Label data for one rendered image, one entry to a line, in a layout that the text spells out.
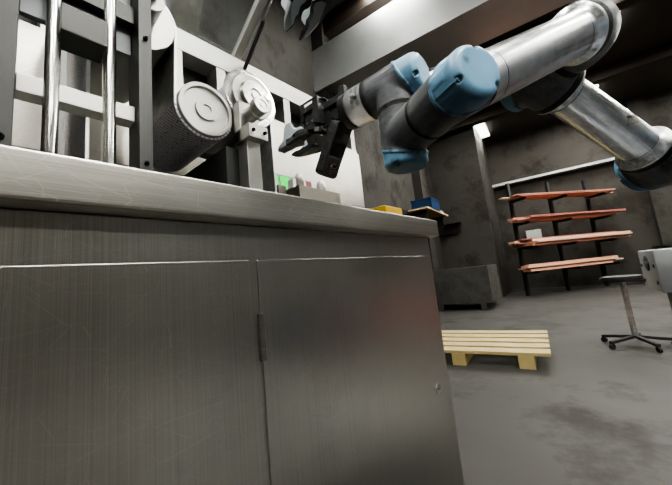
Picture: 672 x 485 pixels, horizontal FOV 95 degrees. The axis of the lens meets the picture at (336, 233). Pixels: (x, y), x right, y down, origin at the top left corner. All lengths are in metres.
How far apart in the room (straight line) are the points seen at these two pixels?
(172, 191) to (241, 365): 0.21
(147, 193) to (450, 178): 8.23
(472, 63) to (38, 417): 0.53
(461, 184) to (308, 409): 8.01
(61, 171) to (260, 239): 0.21
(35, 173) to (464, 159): 8.35
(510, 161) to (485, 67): 9.96
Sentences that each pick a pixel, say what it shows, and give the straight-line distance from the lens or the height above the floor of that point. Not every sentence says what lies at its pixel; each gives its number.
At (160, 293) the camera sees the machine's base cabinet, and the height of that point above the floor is 0.78.
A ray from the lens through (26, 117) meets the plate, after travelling 1.03.
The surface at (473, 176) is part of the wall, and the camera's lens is 8.32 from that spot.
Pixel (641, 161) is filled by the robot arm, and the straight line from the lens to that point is 1.03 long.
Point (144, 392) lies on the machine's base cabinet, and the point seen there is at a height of 0.70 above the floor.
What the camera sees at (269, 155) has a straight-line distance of 0.86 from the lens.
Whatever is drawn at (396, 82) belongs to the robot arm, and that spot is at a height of 1.09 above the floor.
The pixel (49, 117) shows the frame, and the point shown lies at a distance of 0.53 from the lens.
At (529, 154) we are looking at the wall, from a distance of 10.41.
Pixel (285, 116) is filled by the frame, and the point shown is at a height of 1.49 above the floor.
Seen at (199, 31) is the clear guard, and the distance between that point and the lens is 1.38.
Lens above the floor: 0.78
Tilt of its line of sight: 9 degrees up
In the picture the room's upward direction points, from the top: 6 degrees counter-clockwise
